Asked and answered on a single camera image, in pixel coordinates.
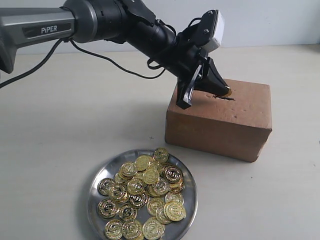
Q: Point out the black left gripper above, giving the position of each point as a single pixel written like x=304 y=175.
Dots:
x=184 y=60

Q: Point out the round steel plate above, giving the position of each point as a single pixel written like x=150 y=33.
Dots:
x=173 y=231

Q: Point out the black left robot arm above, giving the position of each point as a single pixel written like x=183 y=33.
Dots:
x=85 y=21

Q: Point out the brown cardboard slotted box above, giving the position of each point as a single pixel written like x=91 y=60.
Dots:
x=238 y=127

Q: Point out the gold coin top edge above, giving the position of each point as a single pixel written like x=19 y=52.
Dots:
x=161 y=155

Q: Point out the gold coin edge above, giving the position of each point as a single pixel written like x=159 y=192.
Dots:
x=131 y=229
x=161 y=155

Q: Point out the gold coin right stack top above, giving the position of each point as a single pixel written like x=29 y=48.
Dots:
x=172 y=173

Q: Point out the dark gold coin centre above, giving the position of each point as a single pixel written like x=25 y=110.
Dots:
x=150 y=176

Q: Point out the gold coin bottom edge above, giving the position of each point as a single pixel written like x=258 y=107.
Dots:
x=131 y=229

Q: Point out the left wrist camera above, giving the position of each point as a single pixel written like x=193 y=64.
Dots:
x=210 y=31

